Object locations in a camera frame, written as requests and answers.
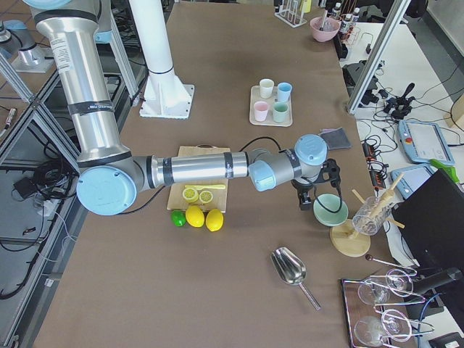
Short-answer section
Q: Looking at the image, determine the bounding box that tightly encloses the wine glass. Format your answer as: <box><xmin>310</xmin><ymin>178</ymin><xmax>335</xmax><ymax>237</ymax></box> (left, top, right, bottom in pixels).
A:
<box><xmin>354</xmin><ymin>309</ymin><xmax>412</xmax><ymax>347</ymax></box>
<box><xmin>357</xmin><ymin>268</ymin><xmax>413</xmax><ymax>305</ymax></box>

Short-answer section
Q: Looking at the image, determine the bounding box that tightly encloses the yellow lemon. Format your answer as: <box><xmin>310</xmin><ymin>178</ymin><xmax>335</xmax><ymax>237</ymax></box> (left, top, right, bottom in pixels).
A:
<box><xmin>206</xmin><ymin>209</ymin><xmax>224</xmax><ymax>232</ymax></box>
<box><xmin>185</xmin><ymin>205</ymin><xmax>205</xmax><ymax>228</ymax></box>

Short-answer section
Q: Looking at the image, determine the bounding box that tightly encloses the green plastic cup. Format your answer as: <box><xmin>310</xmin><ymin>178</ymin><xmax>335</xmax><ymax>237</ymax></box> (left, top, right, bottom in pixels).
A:
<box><xmin>273</xmin><ymin>101</ymin><xmax>289</xmax><ymax>123</ymax></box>

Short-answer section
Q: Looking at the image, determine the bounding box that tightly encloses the yellow lemon upper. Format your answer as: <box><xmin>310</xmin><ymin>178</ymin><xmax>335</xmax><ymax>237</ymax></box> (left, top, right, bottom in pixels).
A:
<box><xmin>206</xmin><ymin>209</ymin><xmax>224</xmax><ymax>232</ymax></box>

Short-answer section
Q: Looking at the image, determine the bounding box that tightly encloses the black monitor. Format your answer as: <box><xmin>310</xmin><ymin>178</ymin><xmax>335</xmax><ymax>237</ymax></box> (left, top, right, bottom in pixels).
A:
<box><xmin>393</xmin><ymin>170</ymin><xmax>463</xmax><ymax>270</ymax></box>

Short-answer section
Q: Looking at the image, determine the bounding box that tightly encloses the lemon half upper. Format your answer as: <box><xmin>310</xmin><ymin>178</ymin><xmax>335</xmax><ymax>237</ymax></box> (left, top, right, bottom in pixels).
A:
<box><xmin>182</xmin><ymin>187</ymin><xmax>199</xmax><ymax>203</ymax></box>

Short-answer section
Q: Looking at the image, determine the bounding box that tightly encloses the blue plastic cup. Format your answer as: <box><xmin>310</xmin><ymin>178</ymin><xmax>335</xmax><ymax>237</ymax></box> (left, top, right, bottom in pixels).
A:
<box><xmin>277</xmin><ymin>82</ymin><xmax>293</xmax><ymax>102</ymax></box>

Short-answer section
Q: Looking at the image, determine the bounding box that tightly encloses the green lime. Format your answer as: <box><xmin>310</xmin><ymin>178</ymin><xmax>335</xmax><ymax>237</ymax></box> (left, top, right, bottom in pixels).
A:
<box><xmin>170</xmin><ymin>210</ymin><xmax>187</xmax><ymax>227</ymax></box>

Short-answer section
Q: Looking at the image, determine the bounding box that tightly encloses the white wire rack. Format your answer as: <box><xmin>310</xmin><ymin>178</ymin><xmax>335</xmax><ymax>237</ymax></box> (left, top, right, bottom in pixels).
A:
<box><xmin>274</xmin><ymin>0</ymin><xmax>311</xmax><ymax>28</ymax></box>

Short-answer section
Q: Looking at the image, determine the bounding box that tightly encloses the wine glass lower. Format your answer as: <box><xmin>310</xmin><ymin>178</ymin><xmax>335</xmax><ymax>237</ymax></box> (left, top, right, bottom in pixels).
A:
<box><xmin>354</xmin><ymin>309</ymin><xmax>412</xmax><ymax>347</ymax></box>

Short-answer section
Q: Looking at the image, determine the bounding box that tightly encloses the lemon half lower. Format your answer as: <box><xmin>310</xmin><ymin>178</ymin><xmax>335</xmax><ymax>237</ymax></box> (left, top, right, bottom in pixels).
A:
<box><xmin>199</xmin><ymin>190</ymin><xmax>214</xmax><ymax>204</ymax></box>

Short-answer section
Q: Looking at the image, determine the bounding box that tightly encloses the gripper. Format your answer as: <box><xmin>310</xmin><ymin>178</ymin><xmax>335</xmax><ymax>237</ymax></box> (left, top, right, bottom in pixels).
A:
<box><xmin>291</xmin><ymin>158</ymin><xmax>341</xmax><ymax>210</ymax></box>

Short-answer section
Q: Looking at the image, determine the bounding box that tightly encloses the pink plastic cup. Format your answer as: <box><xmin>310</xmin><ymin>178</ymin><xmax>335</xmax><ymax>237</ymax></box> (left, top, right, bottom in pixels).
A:
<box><xmin>253</xmin><ymin>101</ymin><xmax>269</xmax><ymax>122</ymax></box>

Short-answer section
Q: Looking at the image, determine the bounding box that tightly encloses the wine glass upper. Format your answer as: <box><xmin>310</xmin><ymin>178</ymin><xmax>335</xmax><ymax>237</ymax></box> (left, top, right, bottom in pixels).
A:
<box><xmin>357</xmin><ymin>268</ymin><xmax>413</xmax><ymax>305</ymax></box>

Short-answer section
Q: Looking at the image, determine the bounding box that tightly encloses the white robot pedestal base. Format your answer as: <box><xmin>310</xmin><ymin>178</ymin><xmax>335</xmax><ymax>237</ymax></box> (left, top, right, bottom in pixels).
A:
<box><xmin>130</xmin><ymin>0</ymin><xmax>194</xmax><ymax>120</ymax></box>

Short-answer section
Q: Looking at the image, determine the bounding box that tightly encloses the glass mug on stand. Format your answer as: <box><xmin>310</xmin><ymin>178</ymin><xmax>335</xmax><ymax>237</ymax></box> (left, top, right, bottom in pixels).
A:
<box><xmin>352</xmin><ymin>196</ymin><xmax>393</xmax><ymax>236</ymax></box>

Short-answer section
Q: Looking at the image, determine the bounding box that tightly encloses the aluminium frame post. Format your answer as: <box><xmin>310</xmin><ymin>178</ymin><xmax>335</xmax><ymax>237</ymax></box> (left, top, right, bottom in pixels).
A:
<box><xmin>347</xmin><ymin>0</ymin><xmax>410</xmax><ymax>115</ymax></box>

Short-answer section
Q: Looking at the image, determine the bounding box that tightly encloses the green ceramic bowl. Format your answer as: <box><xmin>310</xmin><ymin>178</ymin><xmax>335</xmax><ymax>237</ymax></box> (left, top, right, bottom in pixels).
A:
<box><xmin>313</xmin><ymin>194</ymin><xmax>349</xmax><ymax>227</ymax></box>

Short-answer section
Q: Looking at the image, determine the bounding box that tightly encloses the yellow lemon lower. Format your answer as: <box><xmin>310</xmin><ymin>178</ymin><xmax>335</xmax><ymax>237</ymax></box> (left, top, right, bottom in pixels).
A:
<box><xmin>185</xmin><ymin>205</ymin><xmax>205</xmax><ymax>228</ymax></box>

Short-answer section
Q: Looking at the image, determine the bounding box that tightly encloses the round wooden stand base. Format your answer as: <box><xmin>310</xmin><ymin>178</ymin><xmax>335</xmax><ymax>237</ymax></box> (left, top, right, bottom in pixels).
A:
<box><xmin>330</xmin><ymin>174</ymin><xmax>405</xmax><ymax>257</ymax></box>

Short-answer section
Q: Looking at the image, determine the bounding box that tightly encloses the yellow plastic knife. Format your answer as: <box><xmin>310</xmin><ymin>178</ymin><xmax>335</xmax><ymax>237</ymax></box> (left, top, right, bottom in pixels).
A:
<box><xmin>184</xmin><ymin>184</ymin><xmax>226</xmax><ymax>191</ymax></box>

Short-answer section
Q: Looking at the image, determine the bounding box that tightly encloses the blue teach pendant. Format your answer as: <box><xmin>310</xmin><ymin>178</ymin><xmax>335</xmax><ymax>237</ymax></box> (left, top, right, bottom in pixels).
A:
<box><xmin>398</xmin><ymin>120</ymin><xmax>455</xmax><ymax>165</ymax></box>

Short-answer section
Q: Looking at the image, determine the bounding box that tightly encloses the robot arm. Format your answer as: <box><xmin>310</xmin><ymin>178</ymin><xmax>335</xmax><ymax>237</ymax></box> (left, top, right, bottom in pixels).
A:
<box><xmin>28</xmin><ymin>1</ymin><xmax>340</xmax><ymax>216</ymax></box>

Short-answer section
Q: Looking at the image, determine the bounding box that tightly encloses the black framed mirror tray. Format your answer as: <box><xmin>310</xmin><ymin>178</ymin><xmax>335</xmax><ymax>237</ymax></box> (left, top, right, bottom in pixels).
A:
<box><xmin>340</xmin><ymin>269</ymin><xmax>434</xmax><ymax>347</ymax></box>

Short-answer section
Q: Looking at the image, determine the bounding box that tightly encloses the cream white plastic cup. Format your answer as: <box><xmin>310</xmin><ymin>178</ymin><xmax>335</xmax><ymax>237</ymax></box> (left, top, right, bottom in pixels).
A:
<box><xmin>259</xmin><ymin>78</ymin><xmax>274</xmax><ymax>99</ymax></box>

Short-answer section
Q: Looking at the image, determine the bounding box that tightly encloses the lemon half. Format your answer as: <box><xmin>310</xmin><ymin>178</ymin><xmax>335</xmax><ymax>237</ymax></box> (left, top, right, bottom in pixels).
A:
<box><xmin>182</xmin><ymin>187</ymin><xmax>199</xmax><ymax>203</ymax></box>
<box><xmin>199</xmin><ymin>190</ymin><xmax>214</xmax><ymax>204</ymax></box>

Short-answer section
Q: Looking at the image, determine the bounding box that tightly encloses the grey folded cloth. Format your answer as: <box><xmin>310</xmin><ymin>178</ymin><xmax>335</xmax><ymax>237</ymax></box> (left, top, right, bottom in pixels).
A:
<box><xmin>319</xmin><ymin>127</ymin><xmax>352</xmax><ymax>151</ymax></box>

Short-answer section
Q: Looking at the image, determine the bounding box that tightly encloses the steel metal scoop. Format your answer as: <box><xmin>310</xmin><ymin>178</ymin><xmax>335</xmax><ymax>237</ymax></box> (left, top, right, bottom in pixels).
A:
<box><xmin>271</xmin><ymin>246</ymin><xmax>321</xmax><ymax>310</ymax></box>

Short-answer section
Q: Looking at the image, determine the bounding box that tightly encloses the cream rabbit tray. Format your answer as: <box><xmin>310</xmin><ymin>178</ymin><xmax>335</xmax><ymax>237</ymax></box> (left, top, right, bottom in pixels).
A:
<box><xmin>249</xmin><ymin>86</ymin><xmax>293</xmax><ymax>127</ymax></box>

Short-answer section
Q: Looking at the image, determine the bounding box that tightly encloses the pink bowl with ice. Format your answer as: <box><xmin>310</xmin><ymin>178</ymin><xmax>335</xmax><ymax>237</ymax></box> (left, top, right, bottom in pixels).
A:
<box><xmin>310</xmin><ymin>10</ymin><xmax>341</xmax><ymax>42</ymax></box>

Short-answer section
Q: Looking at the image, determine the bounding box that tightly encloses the bamboo cutting board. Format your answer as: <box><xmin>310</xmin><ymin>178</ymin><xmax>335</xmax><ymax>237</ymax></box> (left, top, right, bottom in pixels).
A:
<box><xmin>167</xmin><ymin>146</ymin><xmax>231</xmax><ymax>213</ymax></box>

